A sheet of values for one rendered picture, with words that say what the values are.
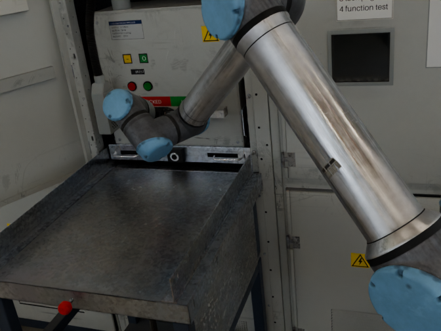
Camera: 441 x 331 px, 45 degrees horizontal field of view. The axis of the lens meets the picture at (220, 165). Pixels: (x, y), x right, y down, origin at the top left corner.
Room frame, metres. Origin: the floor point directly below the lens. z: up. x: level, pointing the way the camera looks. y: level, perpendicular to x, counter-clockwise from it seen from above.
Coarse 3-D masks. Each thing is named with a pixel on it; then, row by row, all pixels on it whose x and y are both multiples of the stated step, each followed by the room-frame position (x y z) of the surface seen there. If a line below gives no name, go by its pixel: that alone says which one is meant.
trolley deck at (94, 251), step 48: (96, 192) 1.61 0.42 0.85; (144, 192) 1.57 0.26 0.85; (192, 192) 1.53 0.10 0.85; (48, 240) 1.33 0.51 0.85; (96, 240) 1.30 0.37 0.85; (144, 240) 1.27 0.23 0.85; (192, 240) 1.24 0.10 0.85; (0, 288) 1.16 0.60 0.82; (48, 288) 1.10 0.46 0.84; (96, 288) 1.07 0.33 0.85; (144, 288) 1.05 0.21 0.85; (192, 288) 1.03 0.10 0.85
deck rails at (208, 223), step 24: (96, 168) 1.75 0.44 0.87; (240, 168) 1.52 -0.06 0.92; (72, 192) 1.60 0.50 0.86; (240, 192) 1.48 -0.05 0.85; (24, 216) 1.38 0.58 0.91; (48, 216) 1.47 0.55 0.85; (216, 216) 1.28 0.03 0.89; (0, 240) 1.28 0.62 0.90; (24, 240) 1.34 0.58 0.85; (0, 264) 1.23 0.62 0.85; (192, 264) 1.10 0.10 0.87; (168, 288) 1.04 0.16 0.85
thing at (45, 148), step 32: (0, 0) 1.71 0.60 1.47; (32, 0) 1.81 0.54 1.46; (0, 32) 1.73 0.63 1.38; (32, 32) 1.79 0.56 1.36; (0, 64) 1.71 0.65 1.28; (32, 64) 1.77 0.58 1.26; (0, 96) 1.69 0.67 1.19; (32, 96) 1.76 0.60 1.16; (64, 96) 1.83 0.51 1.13; (0, 128) 1.67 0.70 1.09; (32, 128) 1.74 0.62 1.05; (64, 128) 1.81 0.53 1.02; (0, 160) 1.65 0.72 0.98; (32, 160) 1.72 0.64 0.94; (64, 160) 1.79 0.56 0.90; (0, 192) 1.63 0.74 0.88; (32, 192) 1.67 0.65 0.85
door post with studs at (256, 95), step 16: (256, 80) 1.60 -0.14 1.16; (256, 96) 1.61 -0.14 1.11; (256, 112) 1.61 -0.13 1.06; (256, 128) 1.61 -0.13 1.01; (256, 144) 1.61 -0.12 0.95; (256, 160) 1.62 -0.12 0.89; (272, 192) 1.60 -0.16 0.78; (272, 208) 1.60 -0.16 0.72; (272, 224) 1.60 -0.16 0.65; (272, 240) 1.60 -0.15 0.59; (272, 256) 1.60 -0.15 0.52; (272, 272) 1.60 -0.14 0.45; (272, 288) 1.60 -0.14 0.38; (272, 304) 1.61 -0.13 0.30
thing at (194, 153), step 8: (112, 144) 1.83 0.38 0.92; (120, 144) 1.82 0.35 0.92; (128, 144) 1.81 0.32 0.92; (248, 144) 1.68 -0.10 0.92; (112, 152) 1.84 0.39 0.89; (128, 152) 1.81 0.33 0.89; (136, 152) 1.80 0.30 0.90; (184, 152) 1.73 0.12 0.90; (192, 152) 1.72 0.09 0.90; (200, 152) 1.71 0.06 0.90; (208, 152) 1.70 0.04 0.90; (216, 152) 1.69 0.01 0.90; (224, 152) 1.68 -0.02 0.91; (232, 152) 1.67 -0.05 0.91; (248, 152) 1.65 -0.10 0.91; (160, 160) 1.77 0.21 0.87; (192, 160) 1.73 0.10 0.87; (200, 160) 1.71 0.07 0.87; (208, 160) 1.70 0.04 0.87
